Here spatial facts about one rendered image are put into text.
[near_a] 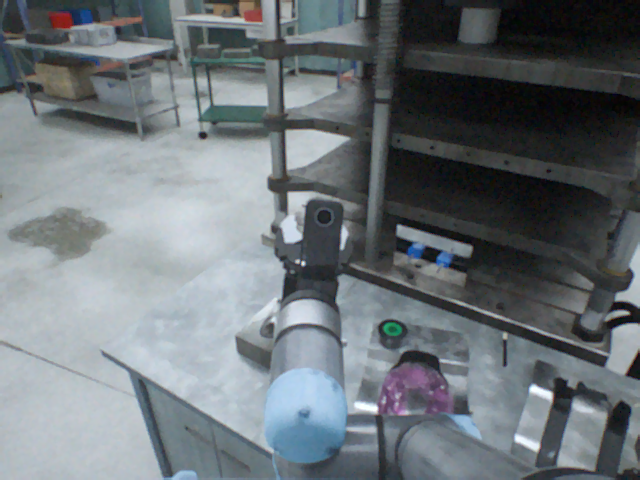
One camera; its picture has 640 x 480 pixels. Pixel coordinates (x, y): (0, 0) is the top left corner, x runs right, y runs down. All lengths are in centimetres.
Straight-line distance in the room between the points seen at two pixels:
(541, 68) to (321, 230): 101
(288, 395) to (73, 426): 208
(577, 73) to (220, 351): 123
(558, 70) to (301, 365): 115
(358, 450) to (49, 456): 199
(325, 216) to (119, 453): 189
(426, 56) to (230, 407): 114
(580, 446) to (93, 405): 201
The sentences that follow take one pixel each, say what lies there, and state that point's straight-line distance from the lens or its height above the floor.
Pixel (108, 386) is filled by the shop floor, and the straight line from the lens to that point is 255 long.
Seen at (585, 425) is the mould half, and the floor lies 92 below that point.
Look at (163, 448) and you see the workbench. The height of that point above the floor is 27.
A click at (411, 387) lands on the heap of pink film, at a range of 120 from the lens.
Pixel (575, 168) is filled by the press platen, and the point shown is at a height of 129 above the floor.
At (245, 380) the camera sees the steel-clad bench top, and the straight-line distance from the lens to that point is 133.
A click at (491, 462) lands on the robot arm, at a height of 154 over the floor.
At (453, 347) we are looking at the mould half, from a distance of 129.
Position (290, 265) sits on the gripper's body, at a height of 147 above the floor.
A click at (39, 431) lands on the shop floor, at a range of 252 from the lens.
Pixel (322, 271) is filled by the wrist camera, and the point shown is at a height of 148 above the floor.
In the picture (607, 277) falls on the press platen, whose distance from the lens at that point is 149.
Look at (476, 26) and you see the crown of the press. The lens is 169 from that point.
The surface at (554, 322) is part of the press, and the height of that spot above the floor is 79.
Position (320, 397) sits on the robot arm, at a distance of 42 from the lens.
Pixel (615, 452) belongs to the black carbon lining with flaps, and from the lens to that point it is 123.
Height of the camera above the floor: 180
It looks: 33 degrees down
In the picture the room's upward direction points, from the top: straight up
